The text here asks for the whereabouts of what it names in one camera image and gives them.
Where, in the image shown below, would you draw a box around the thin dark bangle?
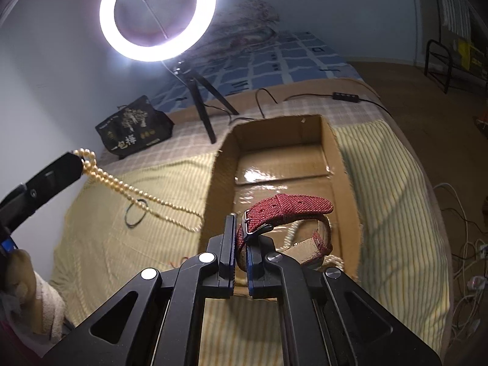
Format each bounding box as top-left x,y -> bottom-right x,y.
123,198 -> 148,230

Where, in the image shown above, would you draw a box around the long thin pearl necklace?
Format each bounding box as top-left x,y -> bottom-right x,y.
73,148 -> 205,234

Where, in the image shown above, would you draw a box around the red strap wristwatch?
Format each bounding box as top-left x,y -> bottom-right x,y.
236,193 -> 333,271

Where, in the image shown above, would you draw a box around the gloved left hand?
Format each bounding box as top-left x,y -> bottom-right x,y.
1,249 -> 65,357

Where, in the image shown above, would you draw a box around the yellow striped blanket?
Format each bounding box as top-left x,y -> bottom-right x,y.
50,120 -> 452,354

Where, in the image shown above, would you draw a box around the black printed snack bag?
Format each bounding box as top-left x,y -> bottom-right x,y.
95,95 -> 174,159

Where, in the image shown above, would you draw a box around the open cardboard box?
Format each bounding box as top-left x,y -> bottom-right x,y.
198,115 -> 362,279

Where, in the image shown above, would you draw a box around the folded floral quilt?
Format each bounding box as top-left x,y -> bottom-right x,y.
191,0 -> 280,59

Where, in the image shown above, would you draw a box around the blue patterned bed sheet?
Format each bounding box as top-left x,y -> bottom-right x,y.
149,30 -> 363,113

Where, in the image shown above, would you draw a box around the yellow black box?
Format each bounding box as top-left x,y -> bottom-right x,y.
457,38 -> 486,74

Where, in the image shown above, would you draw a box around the white striped hanging towel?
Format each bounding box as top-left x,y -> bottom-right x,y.
440,0 -> 471,41

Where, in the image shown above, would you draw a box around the black clothes rack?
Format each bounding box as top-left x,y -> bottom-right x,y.
423,0 -> 488,94

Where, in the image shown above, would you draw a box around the white cables on floor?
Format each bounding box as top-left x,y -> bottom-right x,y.
432,182 -> 488,351

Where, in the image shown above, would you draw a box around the white ring light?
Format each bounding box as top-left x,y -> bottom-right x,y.
99,0 -> 217,62

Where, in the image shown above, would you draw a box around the black power cable with switch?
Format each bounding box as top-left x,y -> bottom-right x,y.
254,87 -> 394,120

